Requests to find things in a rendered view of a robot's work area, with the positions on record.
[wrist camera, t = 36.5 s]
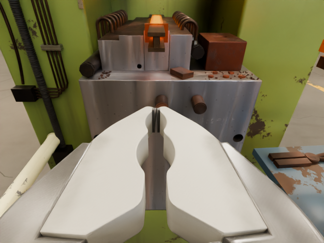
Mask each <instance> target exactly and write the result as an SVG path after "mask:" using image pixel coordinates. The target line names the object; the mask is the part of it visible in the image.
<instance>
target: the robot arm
mask: <svg viewBox="0 0 324 243"><path fill-rule="evenodd" d="M156 119H157V132H158V133H160V134H161V135H162V136H163V138H164V144H163V156H164V158H165V159H166V160H167V161H168V162H169V164H170V166H171V167H170V169H169V170H168V171H167V177H166V213H167V224H168V227H169V229H170V230H171V231H172V232H173V233H174V234H176V235H177V236H179V237H181V238H182V239H184V240H185V241H187V242H189V243H324V237H323V236H322V234H321V233H320V232H319V231H318V229H317V228H316V227H315V225H314V224H313V223H312V222H311V220H310V219H309V218H308V217H307V216H306V214H305V213H304V212H303V211H302V210H301V209H300V208H299V206H298V205H297V204H296V203H295V202H294V201H293V200H292V199H291V198H290V197H289V196H288V195H287V194H286V193H285V192H284V191H283V190H282V189H281V188H279V187H278V186H277V185H276V184H275V183H274V182H273V181H271V180H270V179H269V178H268V177H267V176H266V175H265V174H263V173H262V172H261V171H260V170H259V169H258V168H256V167H255V166H254V165H253V164H252V163H251V162H250V161H248V159H247V158H245V157H244V156H243V155H242V154H241V153H240V152H238V151H237V150H236V149H235V148H234V147H233V146H232V145H230V144H229V143H228V142H223V143H221V142H220V141H219V140H217V139H216V138H215V137H214V136H213V135H212V134H211V133H209V132H208V131H207V130H205V129H204V128H203V127H201V126H200V125H198V124H197V123H195V122H193V121H191V120H190V119H188V118H186V117H184V116H182V115H181V114H179V113H177V112H175V111H173V110H171V109H170V108H168V107H159V108H153V107H144V108H142V109H140V110H139V111H137V112H135V113H133V114H131V115H129V116H128V117H126V118H124V119H122V120H120V121H118V122H117V123H115V124H113V125H112V126H110V127H109V128H107V129H106V130H104V131H103V132H102V133H101V134H100V135H98V136H97V137H96V138H95V139H94V140H93V141H91V142H90V143H82V144H80V145H79V146H78V147H77V148H76V149H75V150H73V151H72V152H71V153H70V154H69V155H67V156H66V157H65V158H64V159H63V160H62V161H61V162H60V163H58V164H57V165H56V166H55V167H54V168H53V169H51V170H50V171H49V172H48V173H47V174H46V175H44V176H43V177H42V178H41V179H40V180H39V181H37V182H36V183H35V184H34V185H33V186H31V187H30V188H29V189H28V190H27V191H26V192H25V193H24V194H22V195H21V196H20V197H19V198H18V199H17V200H16V201H15V202H14V203H13V204H12V205H11V206H10V207H9V208H8V209H7V210H6V211H5V212H4V214H3V215H2V216H1V217H0V243H124V242H126V241H127V240H129V239H130V238H132V237H134V236H135V235H137V234H138V233H139V232H140V231H141V230H142V228H143V226H144V220H145V209H146V190H145V173H144V171H143V170H142V168H141V166H142V164H143V163H144V161H145V160H146V159H147V158H148V156H149V146H148V138H149V137H150V135H151V134H152V133H154V132H155V122H156Z"/></svg>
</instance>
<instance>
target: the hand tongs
mask: <svg viewBox="0 0 324 243"><path fill-rule="evenodd" d="M268 157H269V159H270V160H271V161H272V162H273V164H274V165H275V166H276V167H277V168H293V167H307V166H311V164H317V163H318V162H319V161H320V162H324V153H320V154H316V155H315V154H313V153H309V152H307V153H305V154H304V155H303V154H302V153H301V152H300V151H297V152H280V153H269V155H268Z"/></svg>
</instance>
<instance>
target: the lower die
mask: <svg viewBox="0 0 324 243"><path fill-rule="evenodd" d="M161 16H162V21H163V23H164V24H168V42H164V46H165V52H148V45H149V42H145V23H150V21H151V17H152V14H150V15H149V17H136V18H135V19H134V20H128V21H126V22H125V23H124V24H122V26H120V28H117V30H114V33H111V32H108V33H107V34H106V35H104V36H103V37H101V38H100V39H99V40H98V47H99V53H100V59H101V66H102V70H135V71H145V70H150V71H168V70H169V71H170V69H171V68H176V67H183V68H186V69H188V70H189V66H190V55H191V45H192V34H191V33H190V32H189V31H188V30H187V29H186V28H185V27H184V30H180V27H178V25H176V24H177V23H175V21H174V20H173V18H172V17H164V15H163V14H161ZM138 64H140V65H141V66H142V67H141V68H137V65H138Z"/></svg>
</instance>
